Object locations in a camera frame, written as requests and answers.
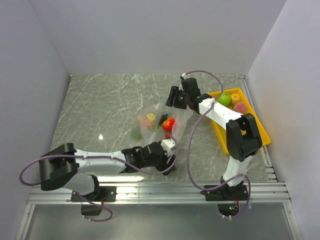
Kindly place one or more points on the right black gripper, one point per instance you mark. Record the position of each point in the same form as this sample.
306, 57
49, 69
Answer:
174, 92

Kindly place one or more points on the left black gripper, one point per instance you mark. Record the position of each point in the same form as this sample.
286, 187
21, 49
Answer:
165, 165

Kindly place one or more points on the red fruit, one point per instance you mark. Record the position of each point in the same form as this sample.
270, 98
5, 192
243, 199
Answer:
168, 124

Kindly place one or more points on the clear plastic bag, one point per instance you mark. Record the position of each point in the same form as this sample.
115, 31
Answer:
158, 122

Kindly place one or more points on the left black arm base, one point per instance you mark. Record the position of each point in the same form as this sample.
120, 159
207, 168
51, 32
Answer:
94, 204

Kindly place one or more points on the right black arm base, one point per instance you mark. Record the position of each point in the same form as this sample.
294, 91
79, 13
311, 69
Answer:
231, 201

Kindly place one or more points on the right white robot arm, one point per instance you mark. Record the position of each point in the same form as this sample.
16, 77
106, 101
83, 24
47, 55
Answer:
243, 138

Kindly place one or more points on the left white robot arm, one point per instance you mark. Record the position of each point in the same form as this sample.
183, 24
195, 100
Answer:
73, 169

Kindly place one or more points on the dark green vegetable in bag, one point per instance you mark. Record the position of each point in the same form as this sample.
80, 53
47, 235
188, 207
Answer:
136, 134

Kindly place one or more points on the orange fruit in bag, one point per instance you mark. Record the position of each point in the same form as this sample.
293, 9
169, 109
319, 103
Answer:
147, 123

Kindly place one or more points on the small orange fruit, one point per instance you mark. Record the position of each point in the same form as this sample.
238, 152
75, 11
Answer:
235, 98

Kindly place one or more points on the green apple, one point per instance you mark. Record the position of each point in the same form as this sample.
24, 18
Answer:
225, 99

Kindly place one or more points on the pink peach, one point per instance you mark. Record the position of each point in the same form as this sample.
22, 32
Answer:
240, 107

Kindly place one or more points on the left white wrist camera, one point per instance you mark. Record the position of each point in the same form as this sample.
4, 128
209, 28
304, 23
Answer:
169, 146

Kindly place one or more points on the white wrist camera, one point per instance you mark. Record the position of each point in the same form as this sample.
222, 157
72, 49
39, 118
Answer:
169, 146
184, 76

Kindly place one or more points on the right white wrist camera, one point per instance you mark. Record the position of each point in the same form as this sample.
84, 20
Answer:
184, 76

